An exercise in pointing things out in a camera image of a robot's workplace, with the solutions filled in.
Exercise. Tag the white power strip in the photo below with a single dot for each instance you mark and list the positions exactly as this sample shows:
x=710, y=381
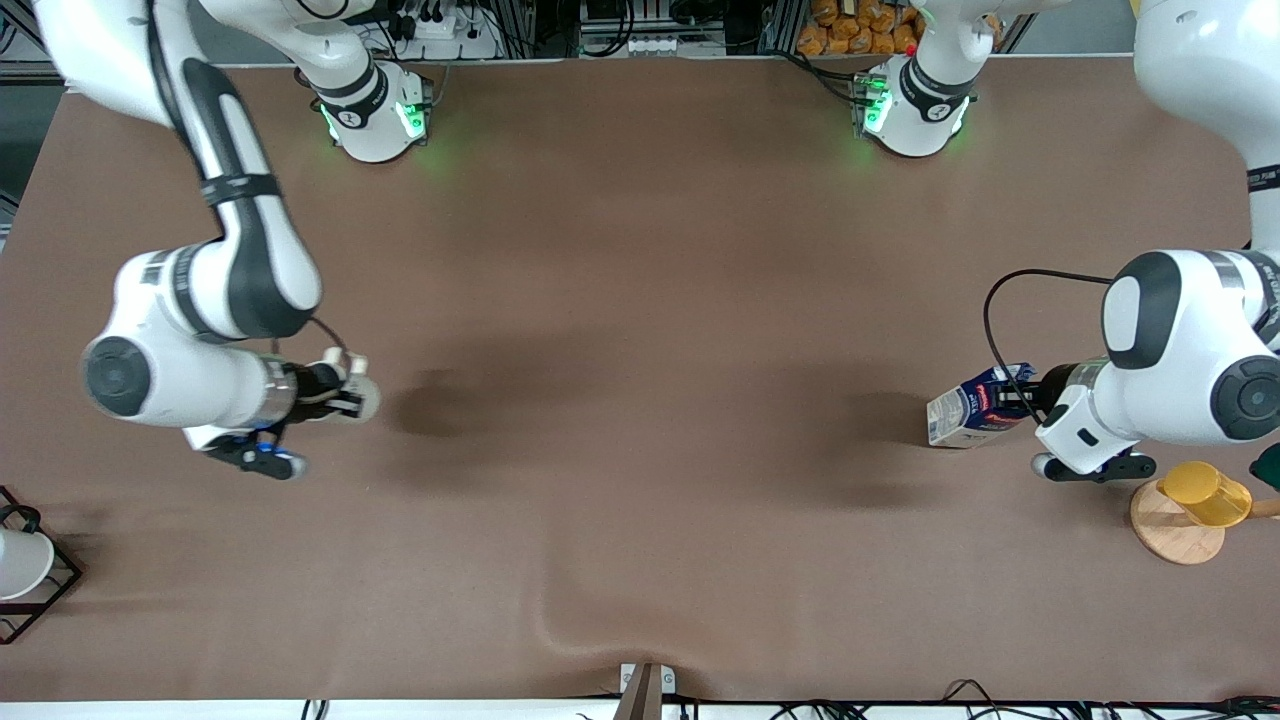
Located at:
x=445, y=28

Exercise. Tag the aluminium frame profile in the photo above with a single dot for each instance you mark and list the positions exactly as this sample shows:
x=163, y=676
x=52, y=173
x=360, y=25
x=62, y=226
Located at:
x=20, y=45

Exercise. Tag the beige ceramic mug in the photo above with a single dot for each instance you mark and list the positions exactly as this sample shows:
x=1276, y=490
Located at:
x=362, y=372

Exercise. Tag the brown table cover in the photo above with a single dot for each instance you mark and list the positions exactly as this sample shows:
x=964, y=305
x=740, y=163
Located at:
x=640, y=500

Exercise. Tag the blue white milk carton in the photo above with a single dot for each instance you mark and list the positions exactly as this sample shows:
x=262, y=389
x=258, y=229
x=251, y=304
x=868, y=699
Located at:
x=965, y=415

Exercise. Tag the yellow plastic cup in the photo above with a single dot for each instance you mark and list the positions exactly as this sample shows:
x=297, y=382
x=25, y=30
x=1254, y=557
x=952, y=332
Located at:
x=1205, y=492

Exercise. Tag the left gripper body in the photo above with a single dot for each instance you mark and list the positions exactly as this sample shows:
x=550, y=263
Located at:
x=1052, y=386

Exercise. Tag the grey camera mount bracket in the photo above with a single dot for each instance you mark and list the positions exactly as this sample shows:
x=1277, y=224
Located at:
x=647, y=685

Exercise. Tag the orange snack pile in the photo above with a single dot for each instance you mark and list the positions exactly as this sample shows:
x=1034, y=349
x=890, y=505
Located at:
x=860, y=25

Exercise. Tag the wooden mug stand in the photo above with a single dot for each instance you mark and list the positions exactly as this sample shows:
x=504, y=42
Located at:
x=1170, y=535

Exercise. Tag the dark green cup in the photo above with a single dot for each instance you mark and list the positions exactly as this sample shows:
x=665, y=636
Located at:
x=1268, y=466

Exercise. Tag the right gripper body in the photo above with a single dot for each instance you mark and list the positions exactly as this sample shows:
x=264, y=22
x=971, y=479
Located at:
x=318, y=385

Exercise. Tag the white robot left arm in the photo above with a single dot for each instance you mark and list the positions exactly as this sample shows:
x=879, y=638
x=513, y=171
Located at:
x=1180, y=385

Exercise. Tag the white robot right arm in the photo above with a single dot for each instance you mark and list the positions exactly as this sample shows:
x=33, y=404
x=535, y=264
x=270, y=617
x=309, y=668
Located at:
x=180, y=385

